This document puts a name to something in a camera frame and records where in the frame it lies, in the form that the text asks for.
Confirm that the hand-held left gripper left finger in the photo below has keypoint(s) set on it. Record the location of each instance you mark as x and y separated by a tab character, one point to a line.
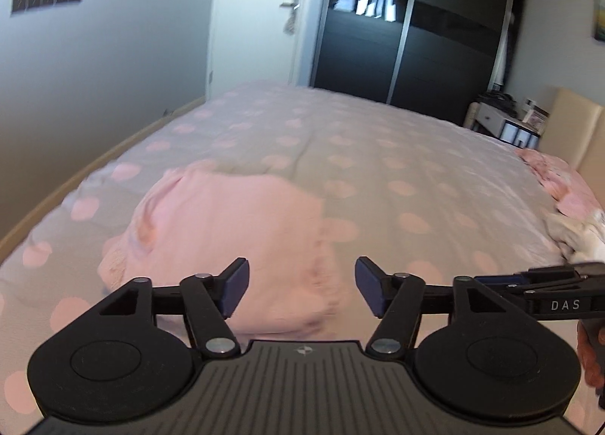
234	288

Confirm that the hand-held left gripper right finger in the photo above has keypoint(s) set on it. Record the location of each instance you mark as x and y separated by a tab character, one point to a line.
371	288

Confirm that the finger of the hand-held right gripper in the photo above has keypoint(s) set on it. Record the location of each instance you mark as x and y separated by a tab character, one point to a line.
567	270
501	280

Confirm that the light pink dress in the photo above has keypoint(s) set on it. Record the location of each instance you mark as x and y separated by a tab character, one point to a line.
236	227

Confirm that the hanging clothes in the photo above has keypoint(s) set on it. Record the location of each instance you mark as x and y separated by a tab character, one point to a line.
513	14

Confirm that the person's right hand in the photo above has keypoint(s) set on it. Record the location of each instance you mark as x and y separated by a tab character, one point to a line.
591	350

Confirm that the white muslin cloth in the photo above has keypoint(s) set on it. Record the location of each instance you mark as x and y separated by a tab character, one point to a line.
579	231

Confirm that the pink printed pillow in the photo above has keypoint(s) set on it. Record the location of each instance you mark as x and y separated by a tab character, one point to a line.
562	179

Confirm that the grey pink-dotted bed cover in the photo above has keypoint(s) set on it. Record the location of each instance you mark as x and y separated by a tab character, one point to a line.
378	156

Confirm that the beige padded headboard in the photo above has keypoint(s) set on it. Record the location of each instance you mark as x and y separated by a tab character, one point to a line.
572	132

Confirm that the white nightstand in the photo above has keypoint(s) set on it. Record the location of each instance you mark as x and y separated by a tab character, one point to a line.
505	125

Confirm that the black bag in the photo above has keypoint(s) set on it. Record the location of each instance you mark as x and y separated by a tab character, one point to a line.
496	99

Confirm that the black sliding wardrobe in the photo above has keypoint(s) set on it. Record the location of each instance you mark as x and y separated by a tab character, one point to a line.
425	38

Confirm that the white door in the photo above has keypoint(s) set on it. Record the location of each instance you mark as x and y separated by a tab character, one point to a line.
255	14

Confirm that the photo frame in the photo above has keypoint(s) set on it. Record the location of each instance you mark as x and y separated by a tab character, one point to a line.
538	116

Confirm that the framed wall picture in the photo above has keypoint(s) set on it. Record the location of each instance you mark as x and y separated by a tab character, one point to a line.
600	21

